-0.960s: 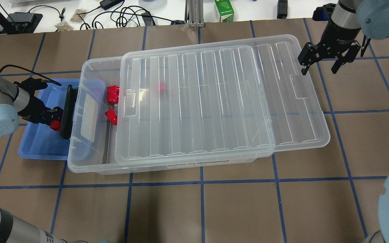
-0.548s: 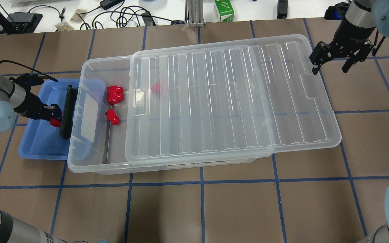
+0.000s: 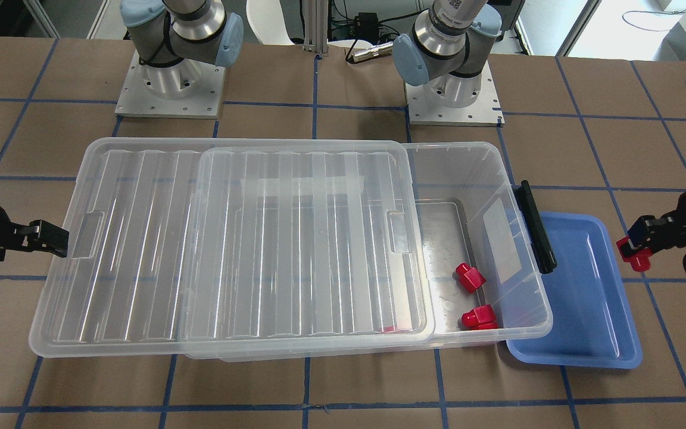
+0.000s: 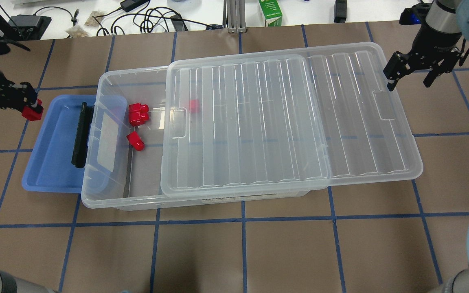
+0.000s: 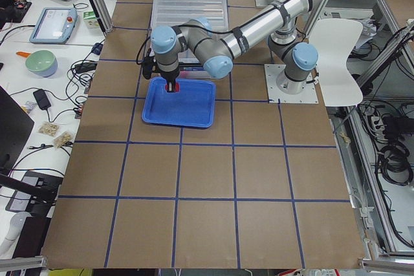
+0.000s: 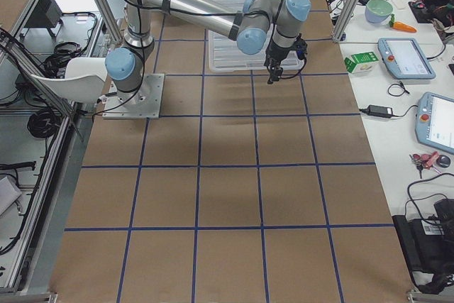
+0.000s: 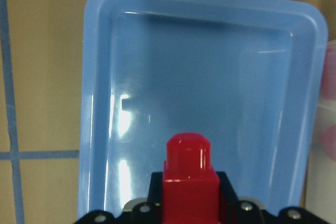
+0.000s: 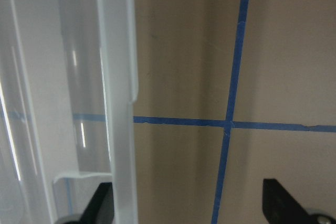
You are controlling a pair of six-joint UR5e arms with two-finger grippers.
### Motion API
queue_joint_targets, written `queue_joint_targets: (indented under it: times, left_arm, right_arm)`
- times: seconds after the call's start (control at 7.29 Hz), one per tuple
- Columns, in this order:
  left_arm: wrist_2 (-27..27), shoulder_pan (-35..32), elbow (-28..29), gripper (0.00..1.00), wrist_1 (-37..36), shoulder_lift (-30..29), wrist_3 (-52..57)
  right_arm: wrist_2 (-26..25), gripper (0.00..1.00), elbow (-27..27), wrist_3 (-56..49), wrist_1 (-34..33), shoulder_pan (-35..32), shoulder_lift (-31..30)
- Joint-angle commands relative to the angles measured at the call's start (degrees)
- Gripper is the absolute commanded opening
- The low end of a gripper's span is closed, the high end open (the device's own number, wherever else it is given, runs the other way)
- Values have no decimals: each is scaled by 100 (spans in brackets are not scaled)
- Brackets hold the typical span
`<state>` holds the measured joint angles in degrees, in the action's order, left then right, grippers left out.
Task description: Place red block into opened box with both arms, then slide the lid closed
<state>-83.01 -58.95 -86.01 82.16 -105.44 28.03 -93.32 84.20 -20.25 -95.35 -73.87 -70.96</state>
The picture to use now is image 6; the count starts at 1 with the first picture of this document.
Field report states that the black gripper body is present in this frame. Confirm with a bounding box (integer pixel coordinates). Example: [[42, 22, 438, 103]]
[[265, 42, 294, 69]]

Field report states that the clear plastic box lid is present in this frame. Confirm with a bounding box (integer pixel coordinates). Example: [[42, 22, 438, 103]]
[[209, 0, 311, 72]]

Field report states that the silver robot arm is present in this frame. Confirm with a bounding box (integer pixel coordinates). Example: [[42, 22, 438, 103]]
[[106, 0, 311, 105]]

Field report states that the green white carton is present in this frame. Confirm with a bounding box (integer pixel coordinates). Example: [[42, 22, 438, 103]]
[[344, 51, 379, 74]]

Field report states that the black power adapter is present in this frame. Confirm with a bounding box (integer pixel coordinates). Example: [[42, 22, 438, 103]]
[[365, 105, 394, 119]]

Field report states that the green bowl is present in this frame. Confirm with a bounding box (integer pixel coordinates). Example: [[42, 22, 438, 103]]
[[365, 0, 394, 23]]

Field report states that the blue teach pendant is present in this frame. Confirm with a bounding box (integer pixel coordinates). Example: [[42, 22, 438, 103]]
[[415, 92, 454, 154], [377, 38, 436, 80]]

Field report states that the orange toy carrot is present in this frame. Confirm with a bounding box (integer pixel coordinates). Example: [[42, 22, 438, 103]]
[[388, 14, 417, 33]]

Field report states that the key bunch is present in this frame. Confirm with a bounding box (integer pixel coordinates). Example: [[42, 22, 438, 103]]
[[409, 151, 451, 180]]

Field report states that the white plastic chair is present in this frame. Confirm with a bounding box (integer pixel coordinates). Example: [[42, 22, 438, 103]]
[[31, 57, 107, 104]]

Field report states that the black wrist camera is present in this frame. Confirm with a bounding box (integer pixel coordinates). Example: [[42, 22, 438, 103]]
[[295, 34, 308, 60]]

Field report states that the aluminium frame post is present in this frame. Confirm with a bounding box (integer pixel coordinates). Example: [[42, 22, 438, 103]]
[[331, 0, 377, 43]]

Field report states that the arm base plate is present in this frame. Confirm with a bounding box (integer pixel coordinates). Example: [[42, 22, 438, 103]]
[[102, 73, 165, 119]]

